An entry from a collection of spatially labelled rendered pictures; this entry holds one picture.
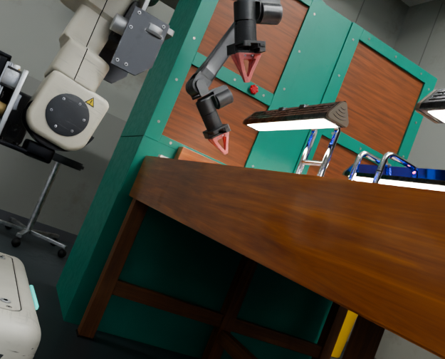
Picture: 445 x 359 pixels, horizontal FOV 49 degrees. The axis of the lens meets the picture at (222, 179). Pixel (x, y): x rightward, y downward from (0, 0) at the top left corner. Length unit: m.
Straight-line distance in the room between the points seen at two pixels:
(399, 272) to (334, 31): 1.98
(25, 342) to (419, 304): 0.80
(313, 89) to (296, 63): 0.16
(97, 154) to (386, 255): 3.56
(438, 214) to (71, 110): 0.90
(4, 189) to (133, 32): 2.89
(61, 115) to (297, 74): 1.41
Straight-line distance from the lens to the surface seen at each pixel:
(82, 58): 1.28
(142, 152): 2.08
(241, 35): 1.29
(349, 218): 0.76
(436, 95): 1.24
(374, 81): 2.66
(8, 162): 4.02
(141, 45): 1.29
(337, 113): 1.53
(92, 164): 4.09
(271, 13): 1.33
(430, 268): 0.63
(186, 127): 2.14
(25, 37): 4.09
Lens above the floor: 0.63
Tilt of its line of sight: 5 degrees up
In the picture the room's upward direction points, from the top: 22 degrees clockwise
